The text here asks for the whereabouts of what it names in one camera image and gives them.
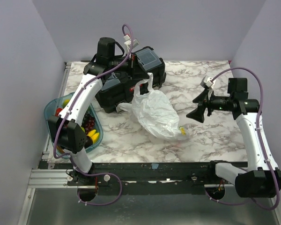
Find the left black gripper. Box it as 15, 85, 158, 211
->
109, 52, 150, 80

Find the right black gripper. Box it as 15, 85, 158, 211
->
186, 88, 233, 122

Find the white plastic bag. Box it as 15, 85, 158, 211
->
116, 73, 188, 141

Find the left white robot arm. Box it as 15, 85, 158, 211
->
48, 34, 136, 185

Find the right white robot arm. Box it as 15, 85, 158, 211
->
187, 76, 281, 198

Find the fake red grape bunch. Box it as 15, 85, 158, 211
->
81, 113, 95, 134

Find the yellow green fake apple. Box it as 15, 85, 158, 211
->
62, 99, 70, 108

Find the yellow fake banana bunch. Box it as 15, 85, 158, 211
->
87, 129, 100, 144

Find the dark fake plum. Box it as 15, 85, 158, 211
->
84, 136, 93, 149

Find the black plastic toolbox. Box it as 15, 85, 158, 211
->
96, 46, 166, 113

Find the teal plastic fruit bowl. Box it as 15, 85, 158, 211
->
44, 92, 104, 153

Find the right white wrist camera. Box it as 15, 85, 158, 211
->
200, 76, 215, 99

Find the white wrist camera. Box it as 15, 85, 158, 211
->
200, 76, 215, 99
123, 34, 139, 55

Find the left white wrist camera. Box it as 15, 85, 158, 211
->
123, 34, 139, 55

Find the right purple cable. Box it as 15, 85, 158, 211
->
205, 67, 281, 210

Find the purple cable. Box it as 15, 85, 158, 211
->
52, 23, 134, 207
205, 67, 281, 210

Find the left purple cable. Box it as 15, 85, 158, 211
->
52, 23, 134, 207

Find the black metal base rail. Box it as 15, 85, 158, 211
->
65, 161, 249, 196

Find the aluminium frame profile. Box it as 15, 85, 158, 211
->
28, 169, 73, 188

